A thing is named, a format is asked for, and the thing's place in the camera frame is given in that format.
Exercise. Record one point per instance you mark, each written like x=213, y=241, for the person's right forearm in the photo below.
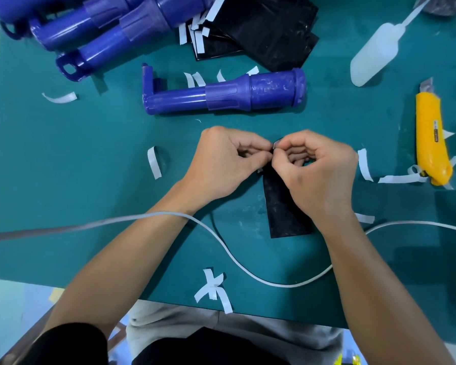
x=376, y=300

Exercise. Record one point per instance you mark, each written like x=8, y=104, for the person's right hand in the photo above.
x=323, y=178

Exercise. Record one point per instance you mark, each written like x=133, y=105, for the grey trousers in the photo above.
x=220, y=326

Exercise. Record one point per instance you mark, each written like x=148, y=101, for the person's left forearm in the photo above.
x=136, y=254

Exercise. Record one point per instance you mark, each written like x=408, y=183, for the person's left hand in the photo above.
x=220, y=167

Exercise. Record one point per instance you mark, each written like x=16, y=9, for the green table mat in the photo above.
x=98, y=167

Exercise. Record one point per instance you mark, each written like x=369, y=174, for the stack of black sheets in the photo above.
x=269, y=30

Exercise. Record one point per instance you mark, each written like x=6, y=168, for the black adhesive sheet piece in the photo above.
x=285, y=216

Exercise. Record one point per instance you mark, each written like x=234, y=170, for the crossed white paper strips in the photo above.
x=212, y=288

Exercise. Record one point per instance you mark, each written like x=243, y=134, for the person's right thumb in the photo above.
x=283, y=169

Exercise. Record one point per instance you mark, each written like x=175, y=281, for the white paper strip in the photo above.
x=192, y=79
x=154, y=163
x=364, y=165
x=364, y=218
x=60, y=98
x=399, y=179

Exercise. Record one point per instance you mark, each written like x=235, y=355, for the person's left thumb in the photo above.
x=259, y=160

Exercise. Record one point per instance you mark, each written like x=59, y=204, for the black shirt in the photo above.
x=72, y=349

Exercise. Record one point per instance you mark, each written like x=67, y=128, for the white plastic squeeze bottle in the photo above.
x=376, y=53

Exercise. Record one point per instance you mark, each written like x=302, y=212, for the grey container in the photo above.
x=446, y=5

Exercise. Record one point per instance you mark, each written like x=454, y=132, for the yellow utility knife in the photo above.
x=431, y=148

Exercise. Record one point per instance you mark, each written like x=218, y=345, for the pile of white backing strips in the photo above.
x=197, y=30

